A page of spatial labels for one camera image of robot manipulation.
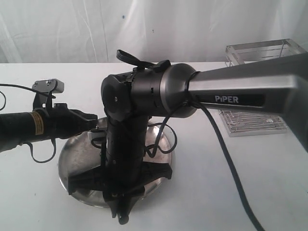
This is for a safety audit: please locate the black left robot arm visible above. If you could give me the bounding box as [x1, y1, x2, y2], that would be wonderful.
[0, 103, 98, 152]

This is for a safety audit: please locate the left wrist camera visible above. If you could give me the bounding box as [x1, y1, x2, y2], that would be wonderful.
[32, 79, 64, 93]

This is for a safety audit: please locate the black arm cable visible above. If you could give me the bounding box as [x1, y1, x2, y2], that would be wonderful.
[0, 83, 58, 163]
[91, 49, 265, 231]

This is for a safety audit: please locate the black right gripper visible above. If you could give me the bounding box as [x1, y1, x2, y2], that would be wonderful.
[67, 134, 172, 224]

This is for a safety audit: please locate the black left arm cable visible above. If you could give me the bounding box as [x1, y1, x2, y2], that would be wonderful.
[0, 83, 58, 163]

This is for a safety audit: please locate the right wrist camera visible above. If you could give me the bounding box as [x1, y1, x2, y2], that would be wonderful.
[88, 127, 106, 149]

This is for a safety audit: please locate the steel wire utensil rack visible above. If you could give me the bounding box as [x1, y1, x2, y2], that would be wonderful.
[218, 38, 307, 137]

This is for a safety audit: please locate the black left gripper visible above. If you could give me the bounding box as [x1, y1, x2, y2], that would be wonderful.
[39, 103, 98, 139]

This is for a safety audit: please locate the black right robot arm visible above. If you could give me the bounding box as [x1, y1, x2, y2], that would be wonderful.
[67, 50, 308, 224]

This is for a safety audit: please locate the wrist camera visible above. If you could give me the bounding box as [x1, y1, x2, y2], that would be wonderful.
[32, 79, 64, 93]
[88, 127, 106, 149]

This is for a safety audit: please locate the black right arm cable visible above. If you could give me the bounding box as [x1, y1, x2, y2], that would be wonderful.
[91, 49, 265, 231]

